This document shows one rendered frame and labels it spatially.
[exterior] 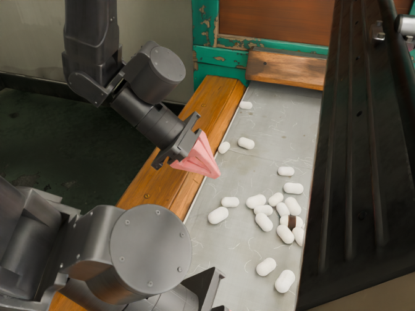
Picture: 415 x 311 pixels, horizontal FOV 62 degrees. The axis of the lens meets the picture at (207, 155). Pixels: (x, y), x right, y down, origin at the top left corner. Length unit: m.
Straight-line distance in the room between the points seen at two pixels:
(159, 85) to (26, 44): 2.12
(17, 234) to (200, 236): 0.36
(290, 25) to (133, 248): 0.76
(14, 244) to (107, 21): 0.30
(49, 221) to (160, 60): 0.27
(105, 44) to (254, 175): 0.37
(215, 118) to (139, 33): 1.29
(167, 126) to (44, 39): 1.96
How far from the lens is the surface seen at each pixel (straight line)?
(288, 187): 0.65
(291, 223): 0.59
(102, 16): 0.47
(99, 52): 0.49
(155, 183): 0.64
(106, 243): 0.22
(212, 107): 0.83
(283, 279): 0.53
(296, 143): 0.78
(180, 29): 1.91
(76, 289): 0.30
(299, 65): 0.88
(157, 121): 0.52
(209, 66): 0.98
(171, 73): 0.48
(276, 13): 0.91
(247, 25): 0.93
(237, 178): 0.68
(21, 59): 2.65
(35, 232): 0.28
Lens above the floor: 1.21
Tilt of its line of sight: 40 degrees down
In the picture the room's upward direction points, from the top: straight up
